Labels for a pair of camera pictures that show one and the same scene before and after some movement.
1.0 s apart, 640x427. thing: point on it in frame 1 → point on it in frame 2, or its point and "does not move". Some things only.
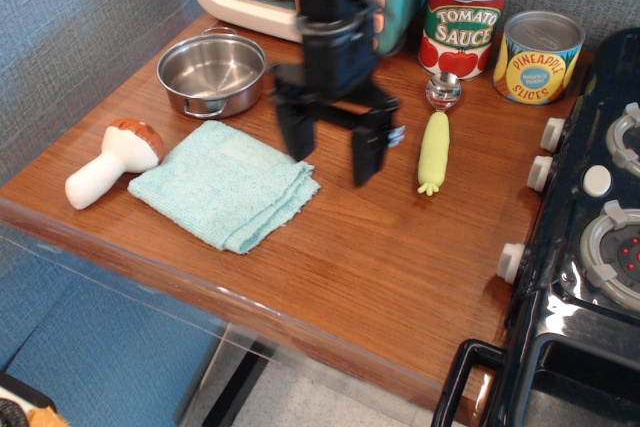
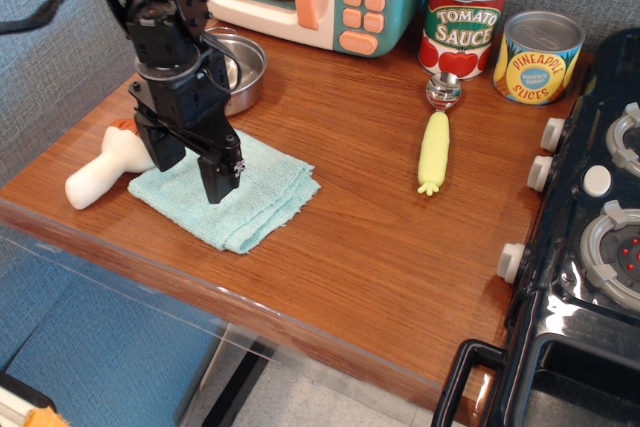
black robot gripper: x=334 y=72 → x=184 y=106
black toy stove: x=571 y=352 does not move
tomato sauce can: x=465 y=8 does not move
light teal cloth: x=229 y=185 does not move
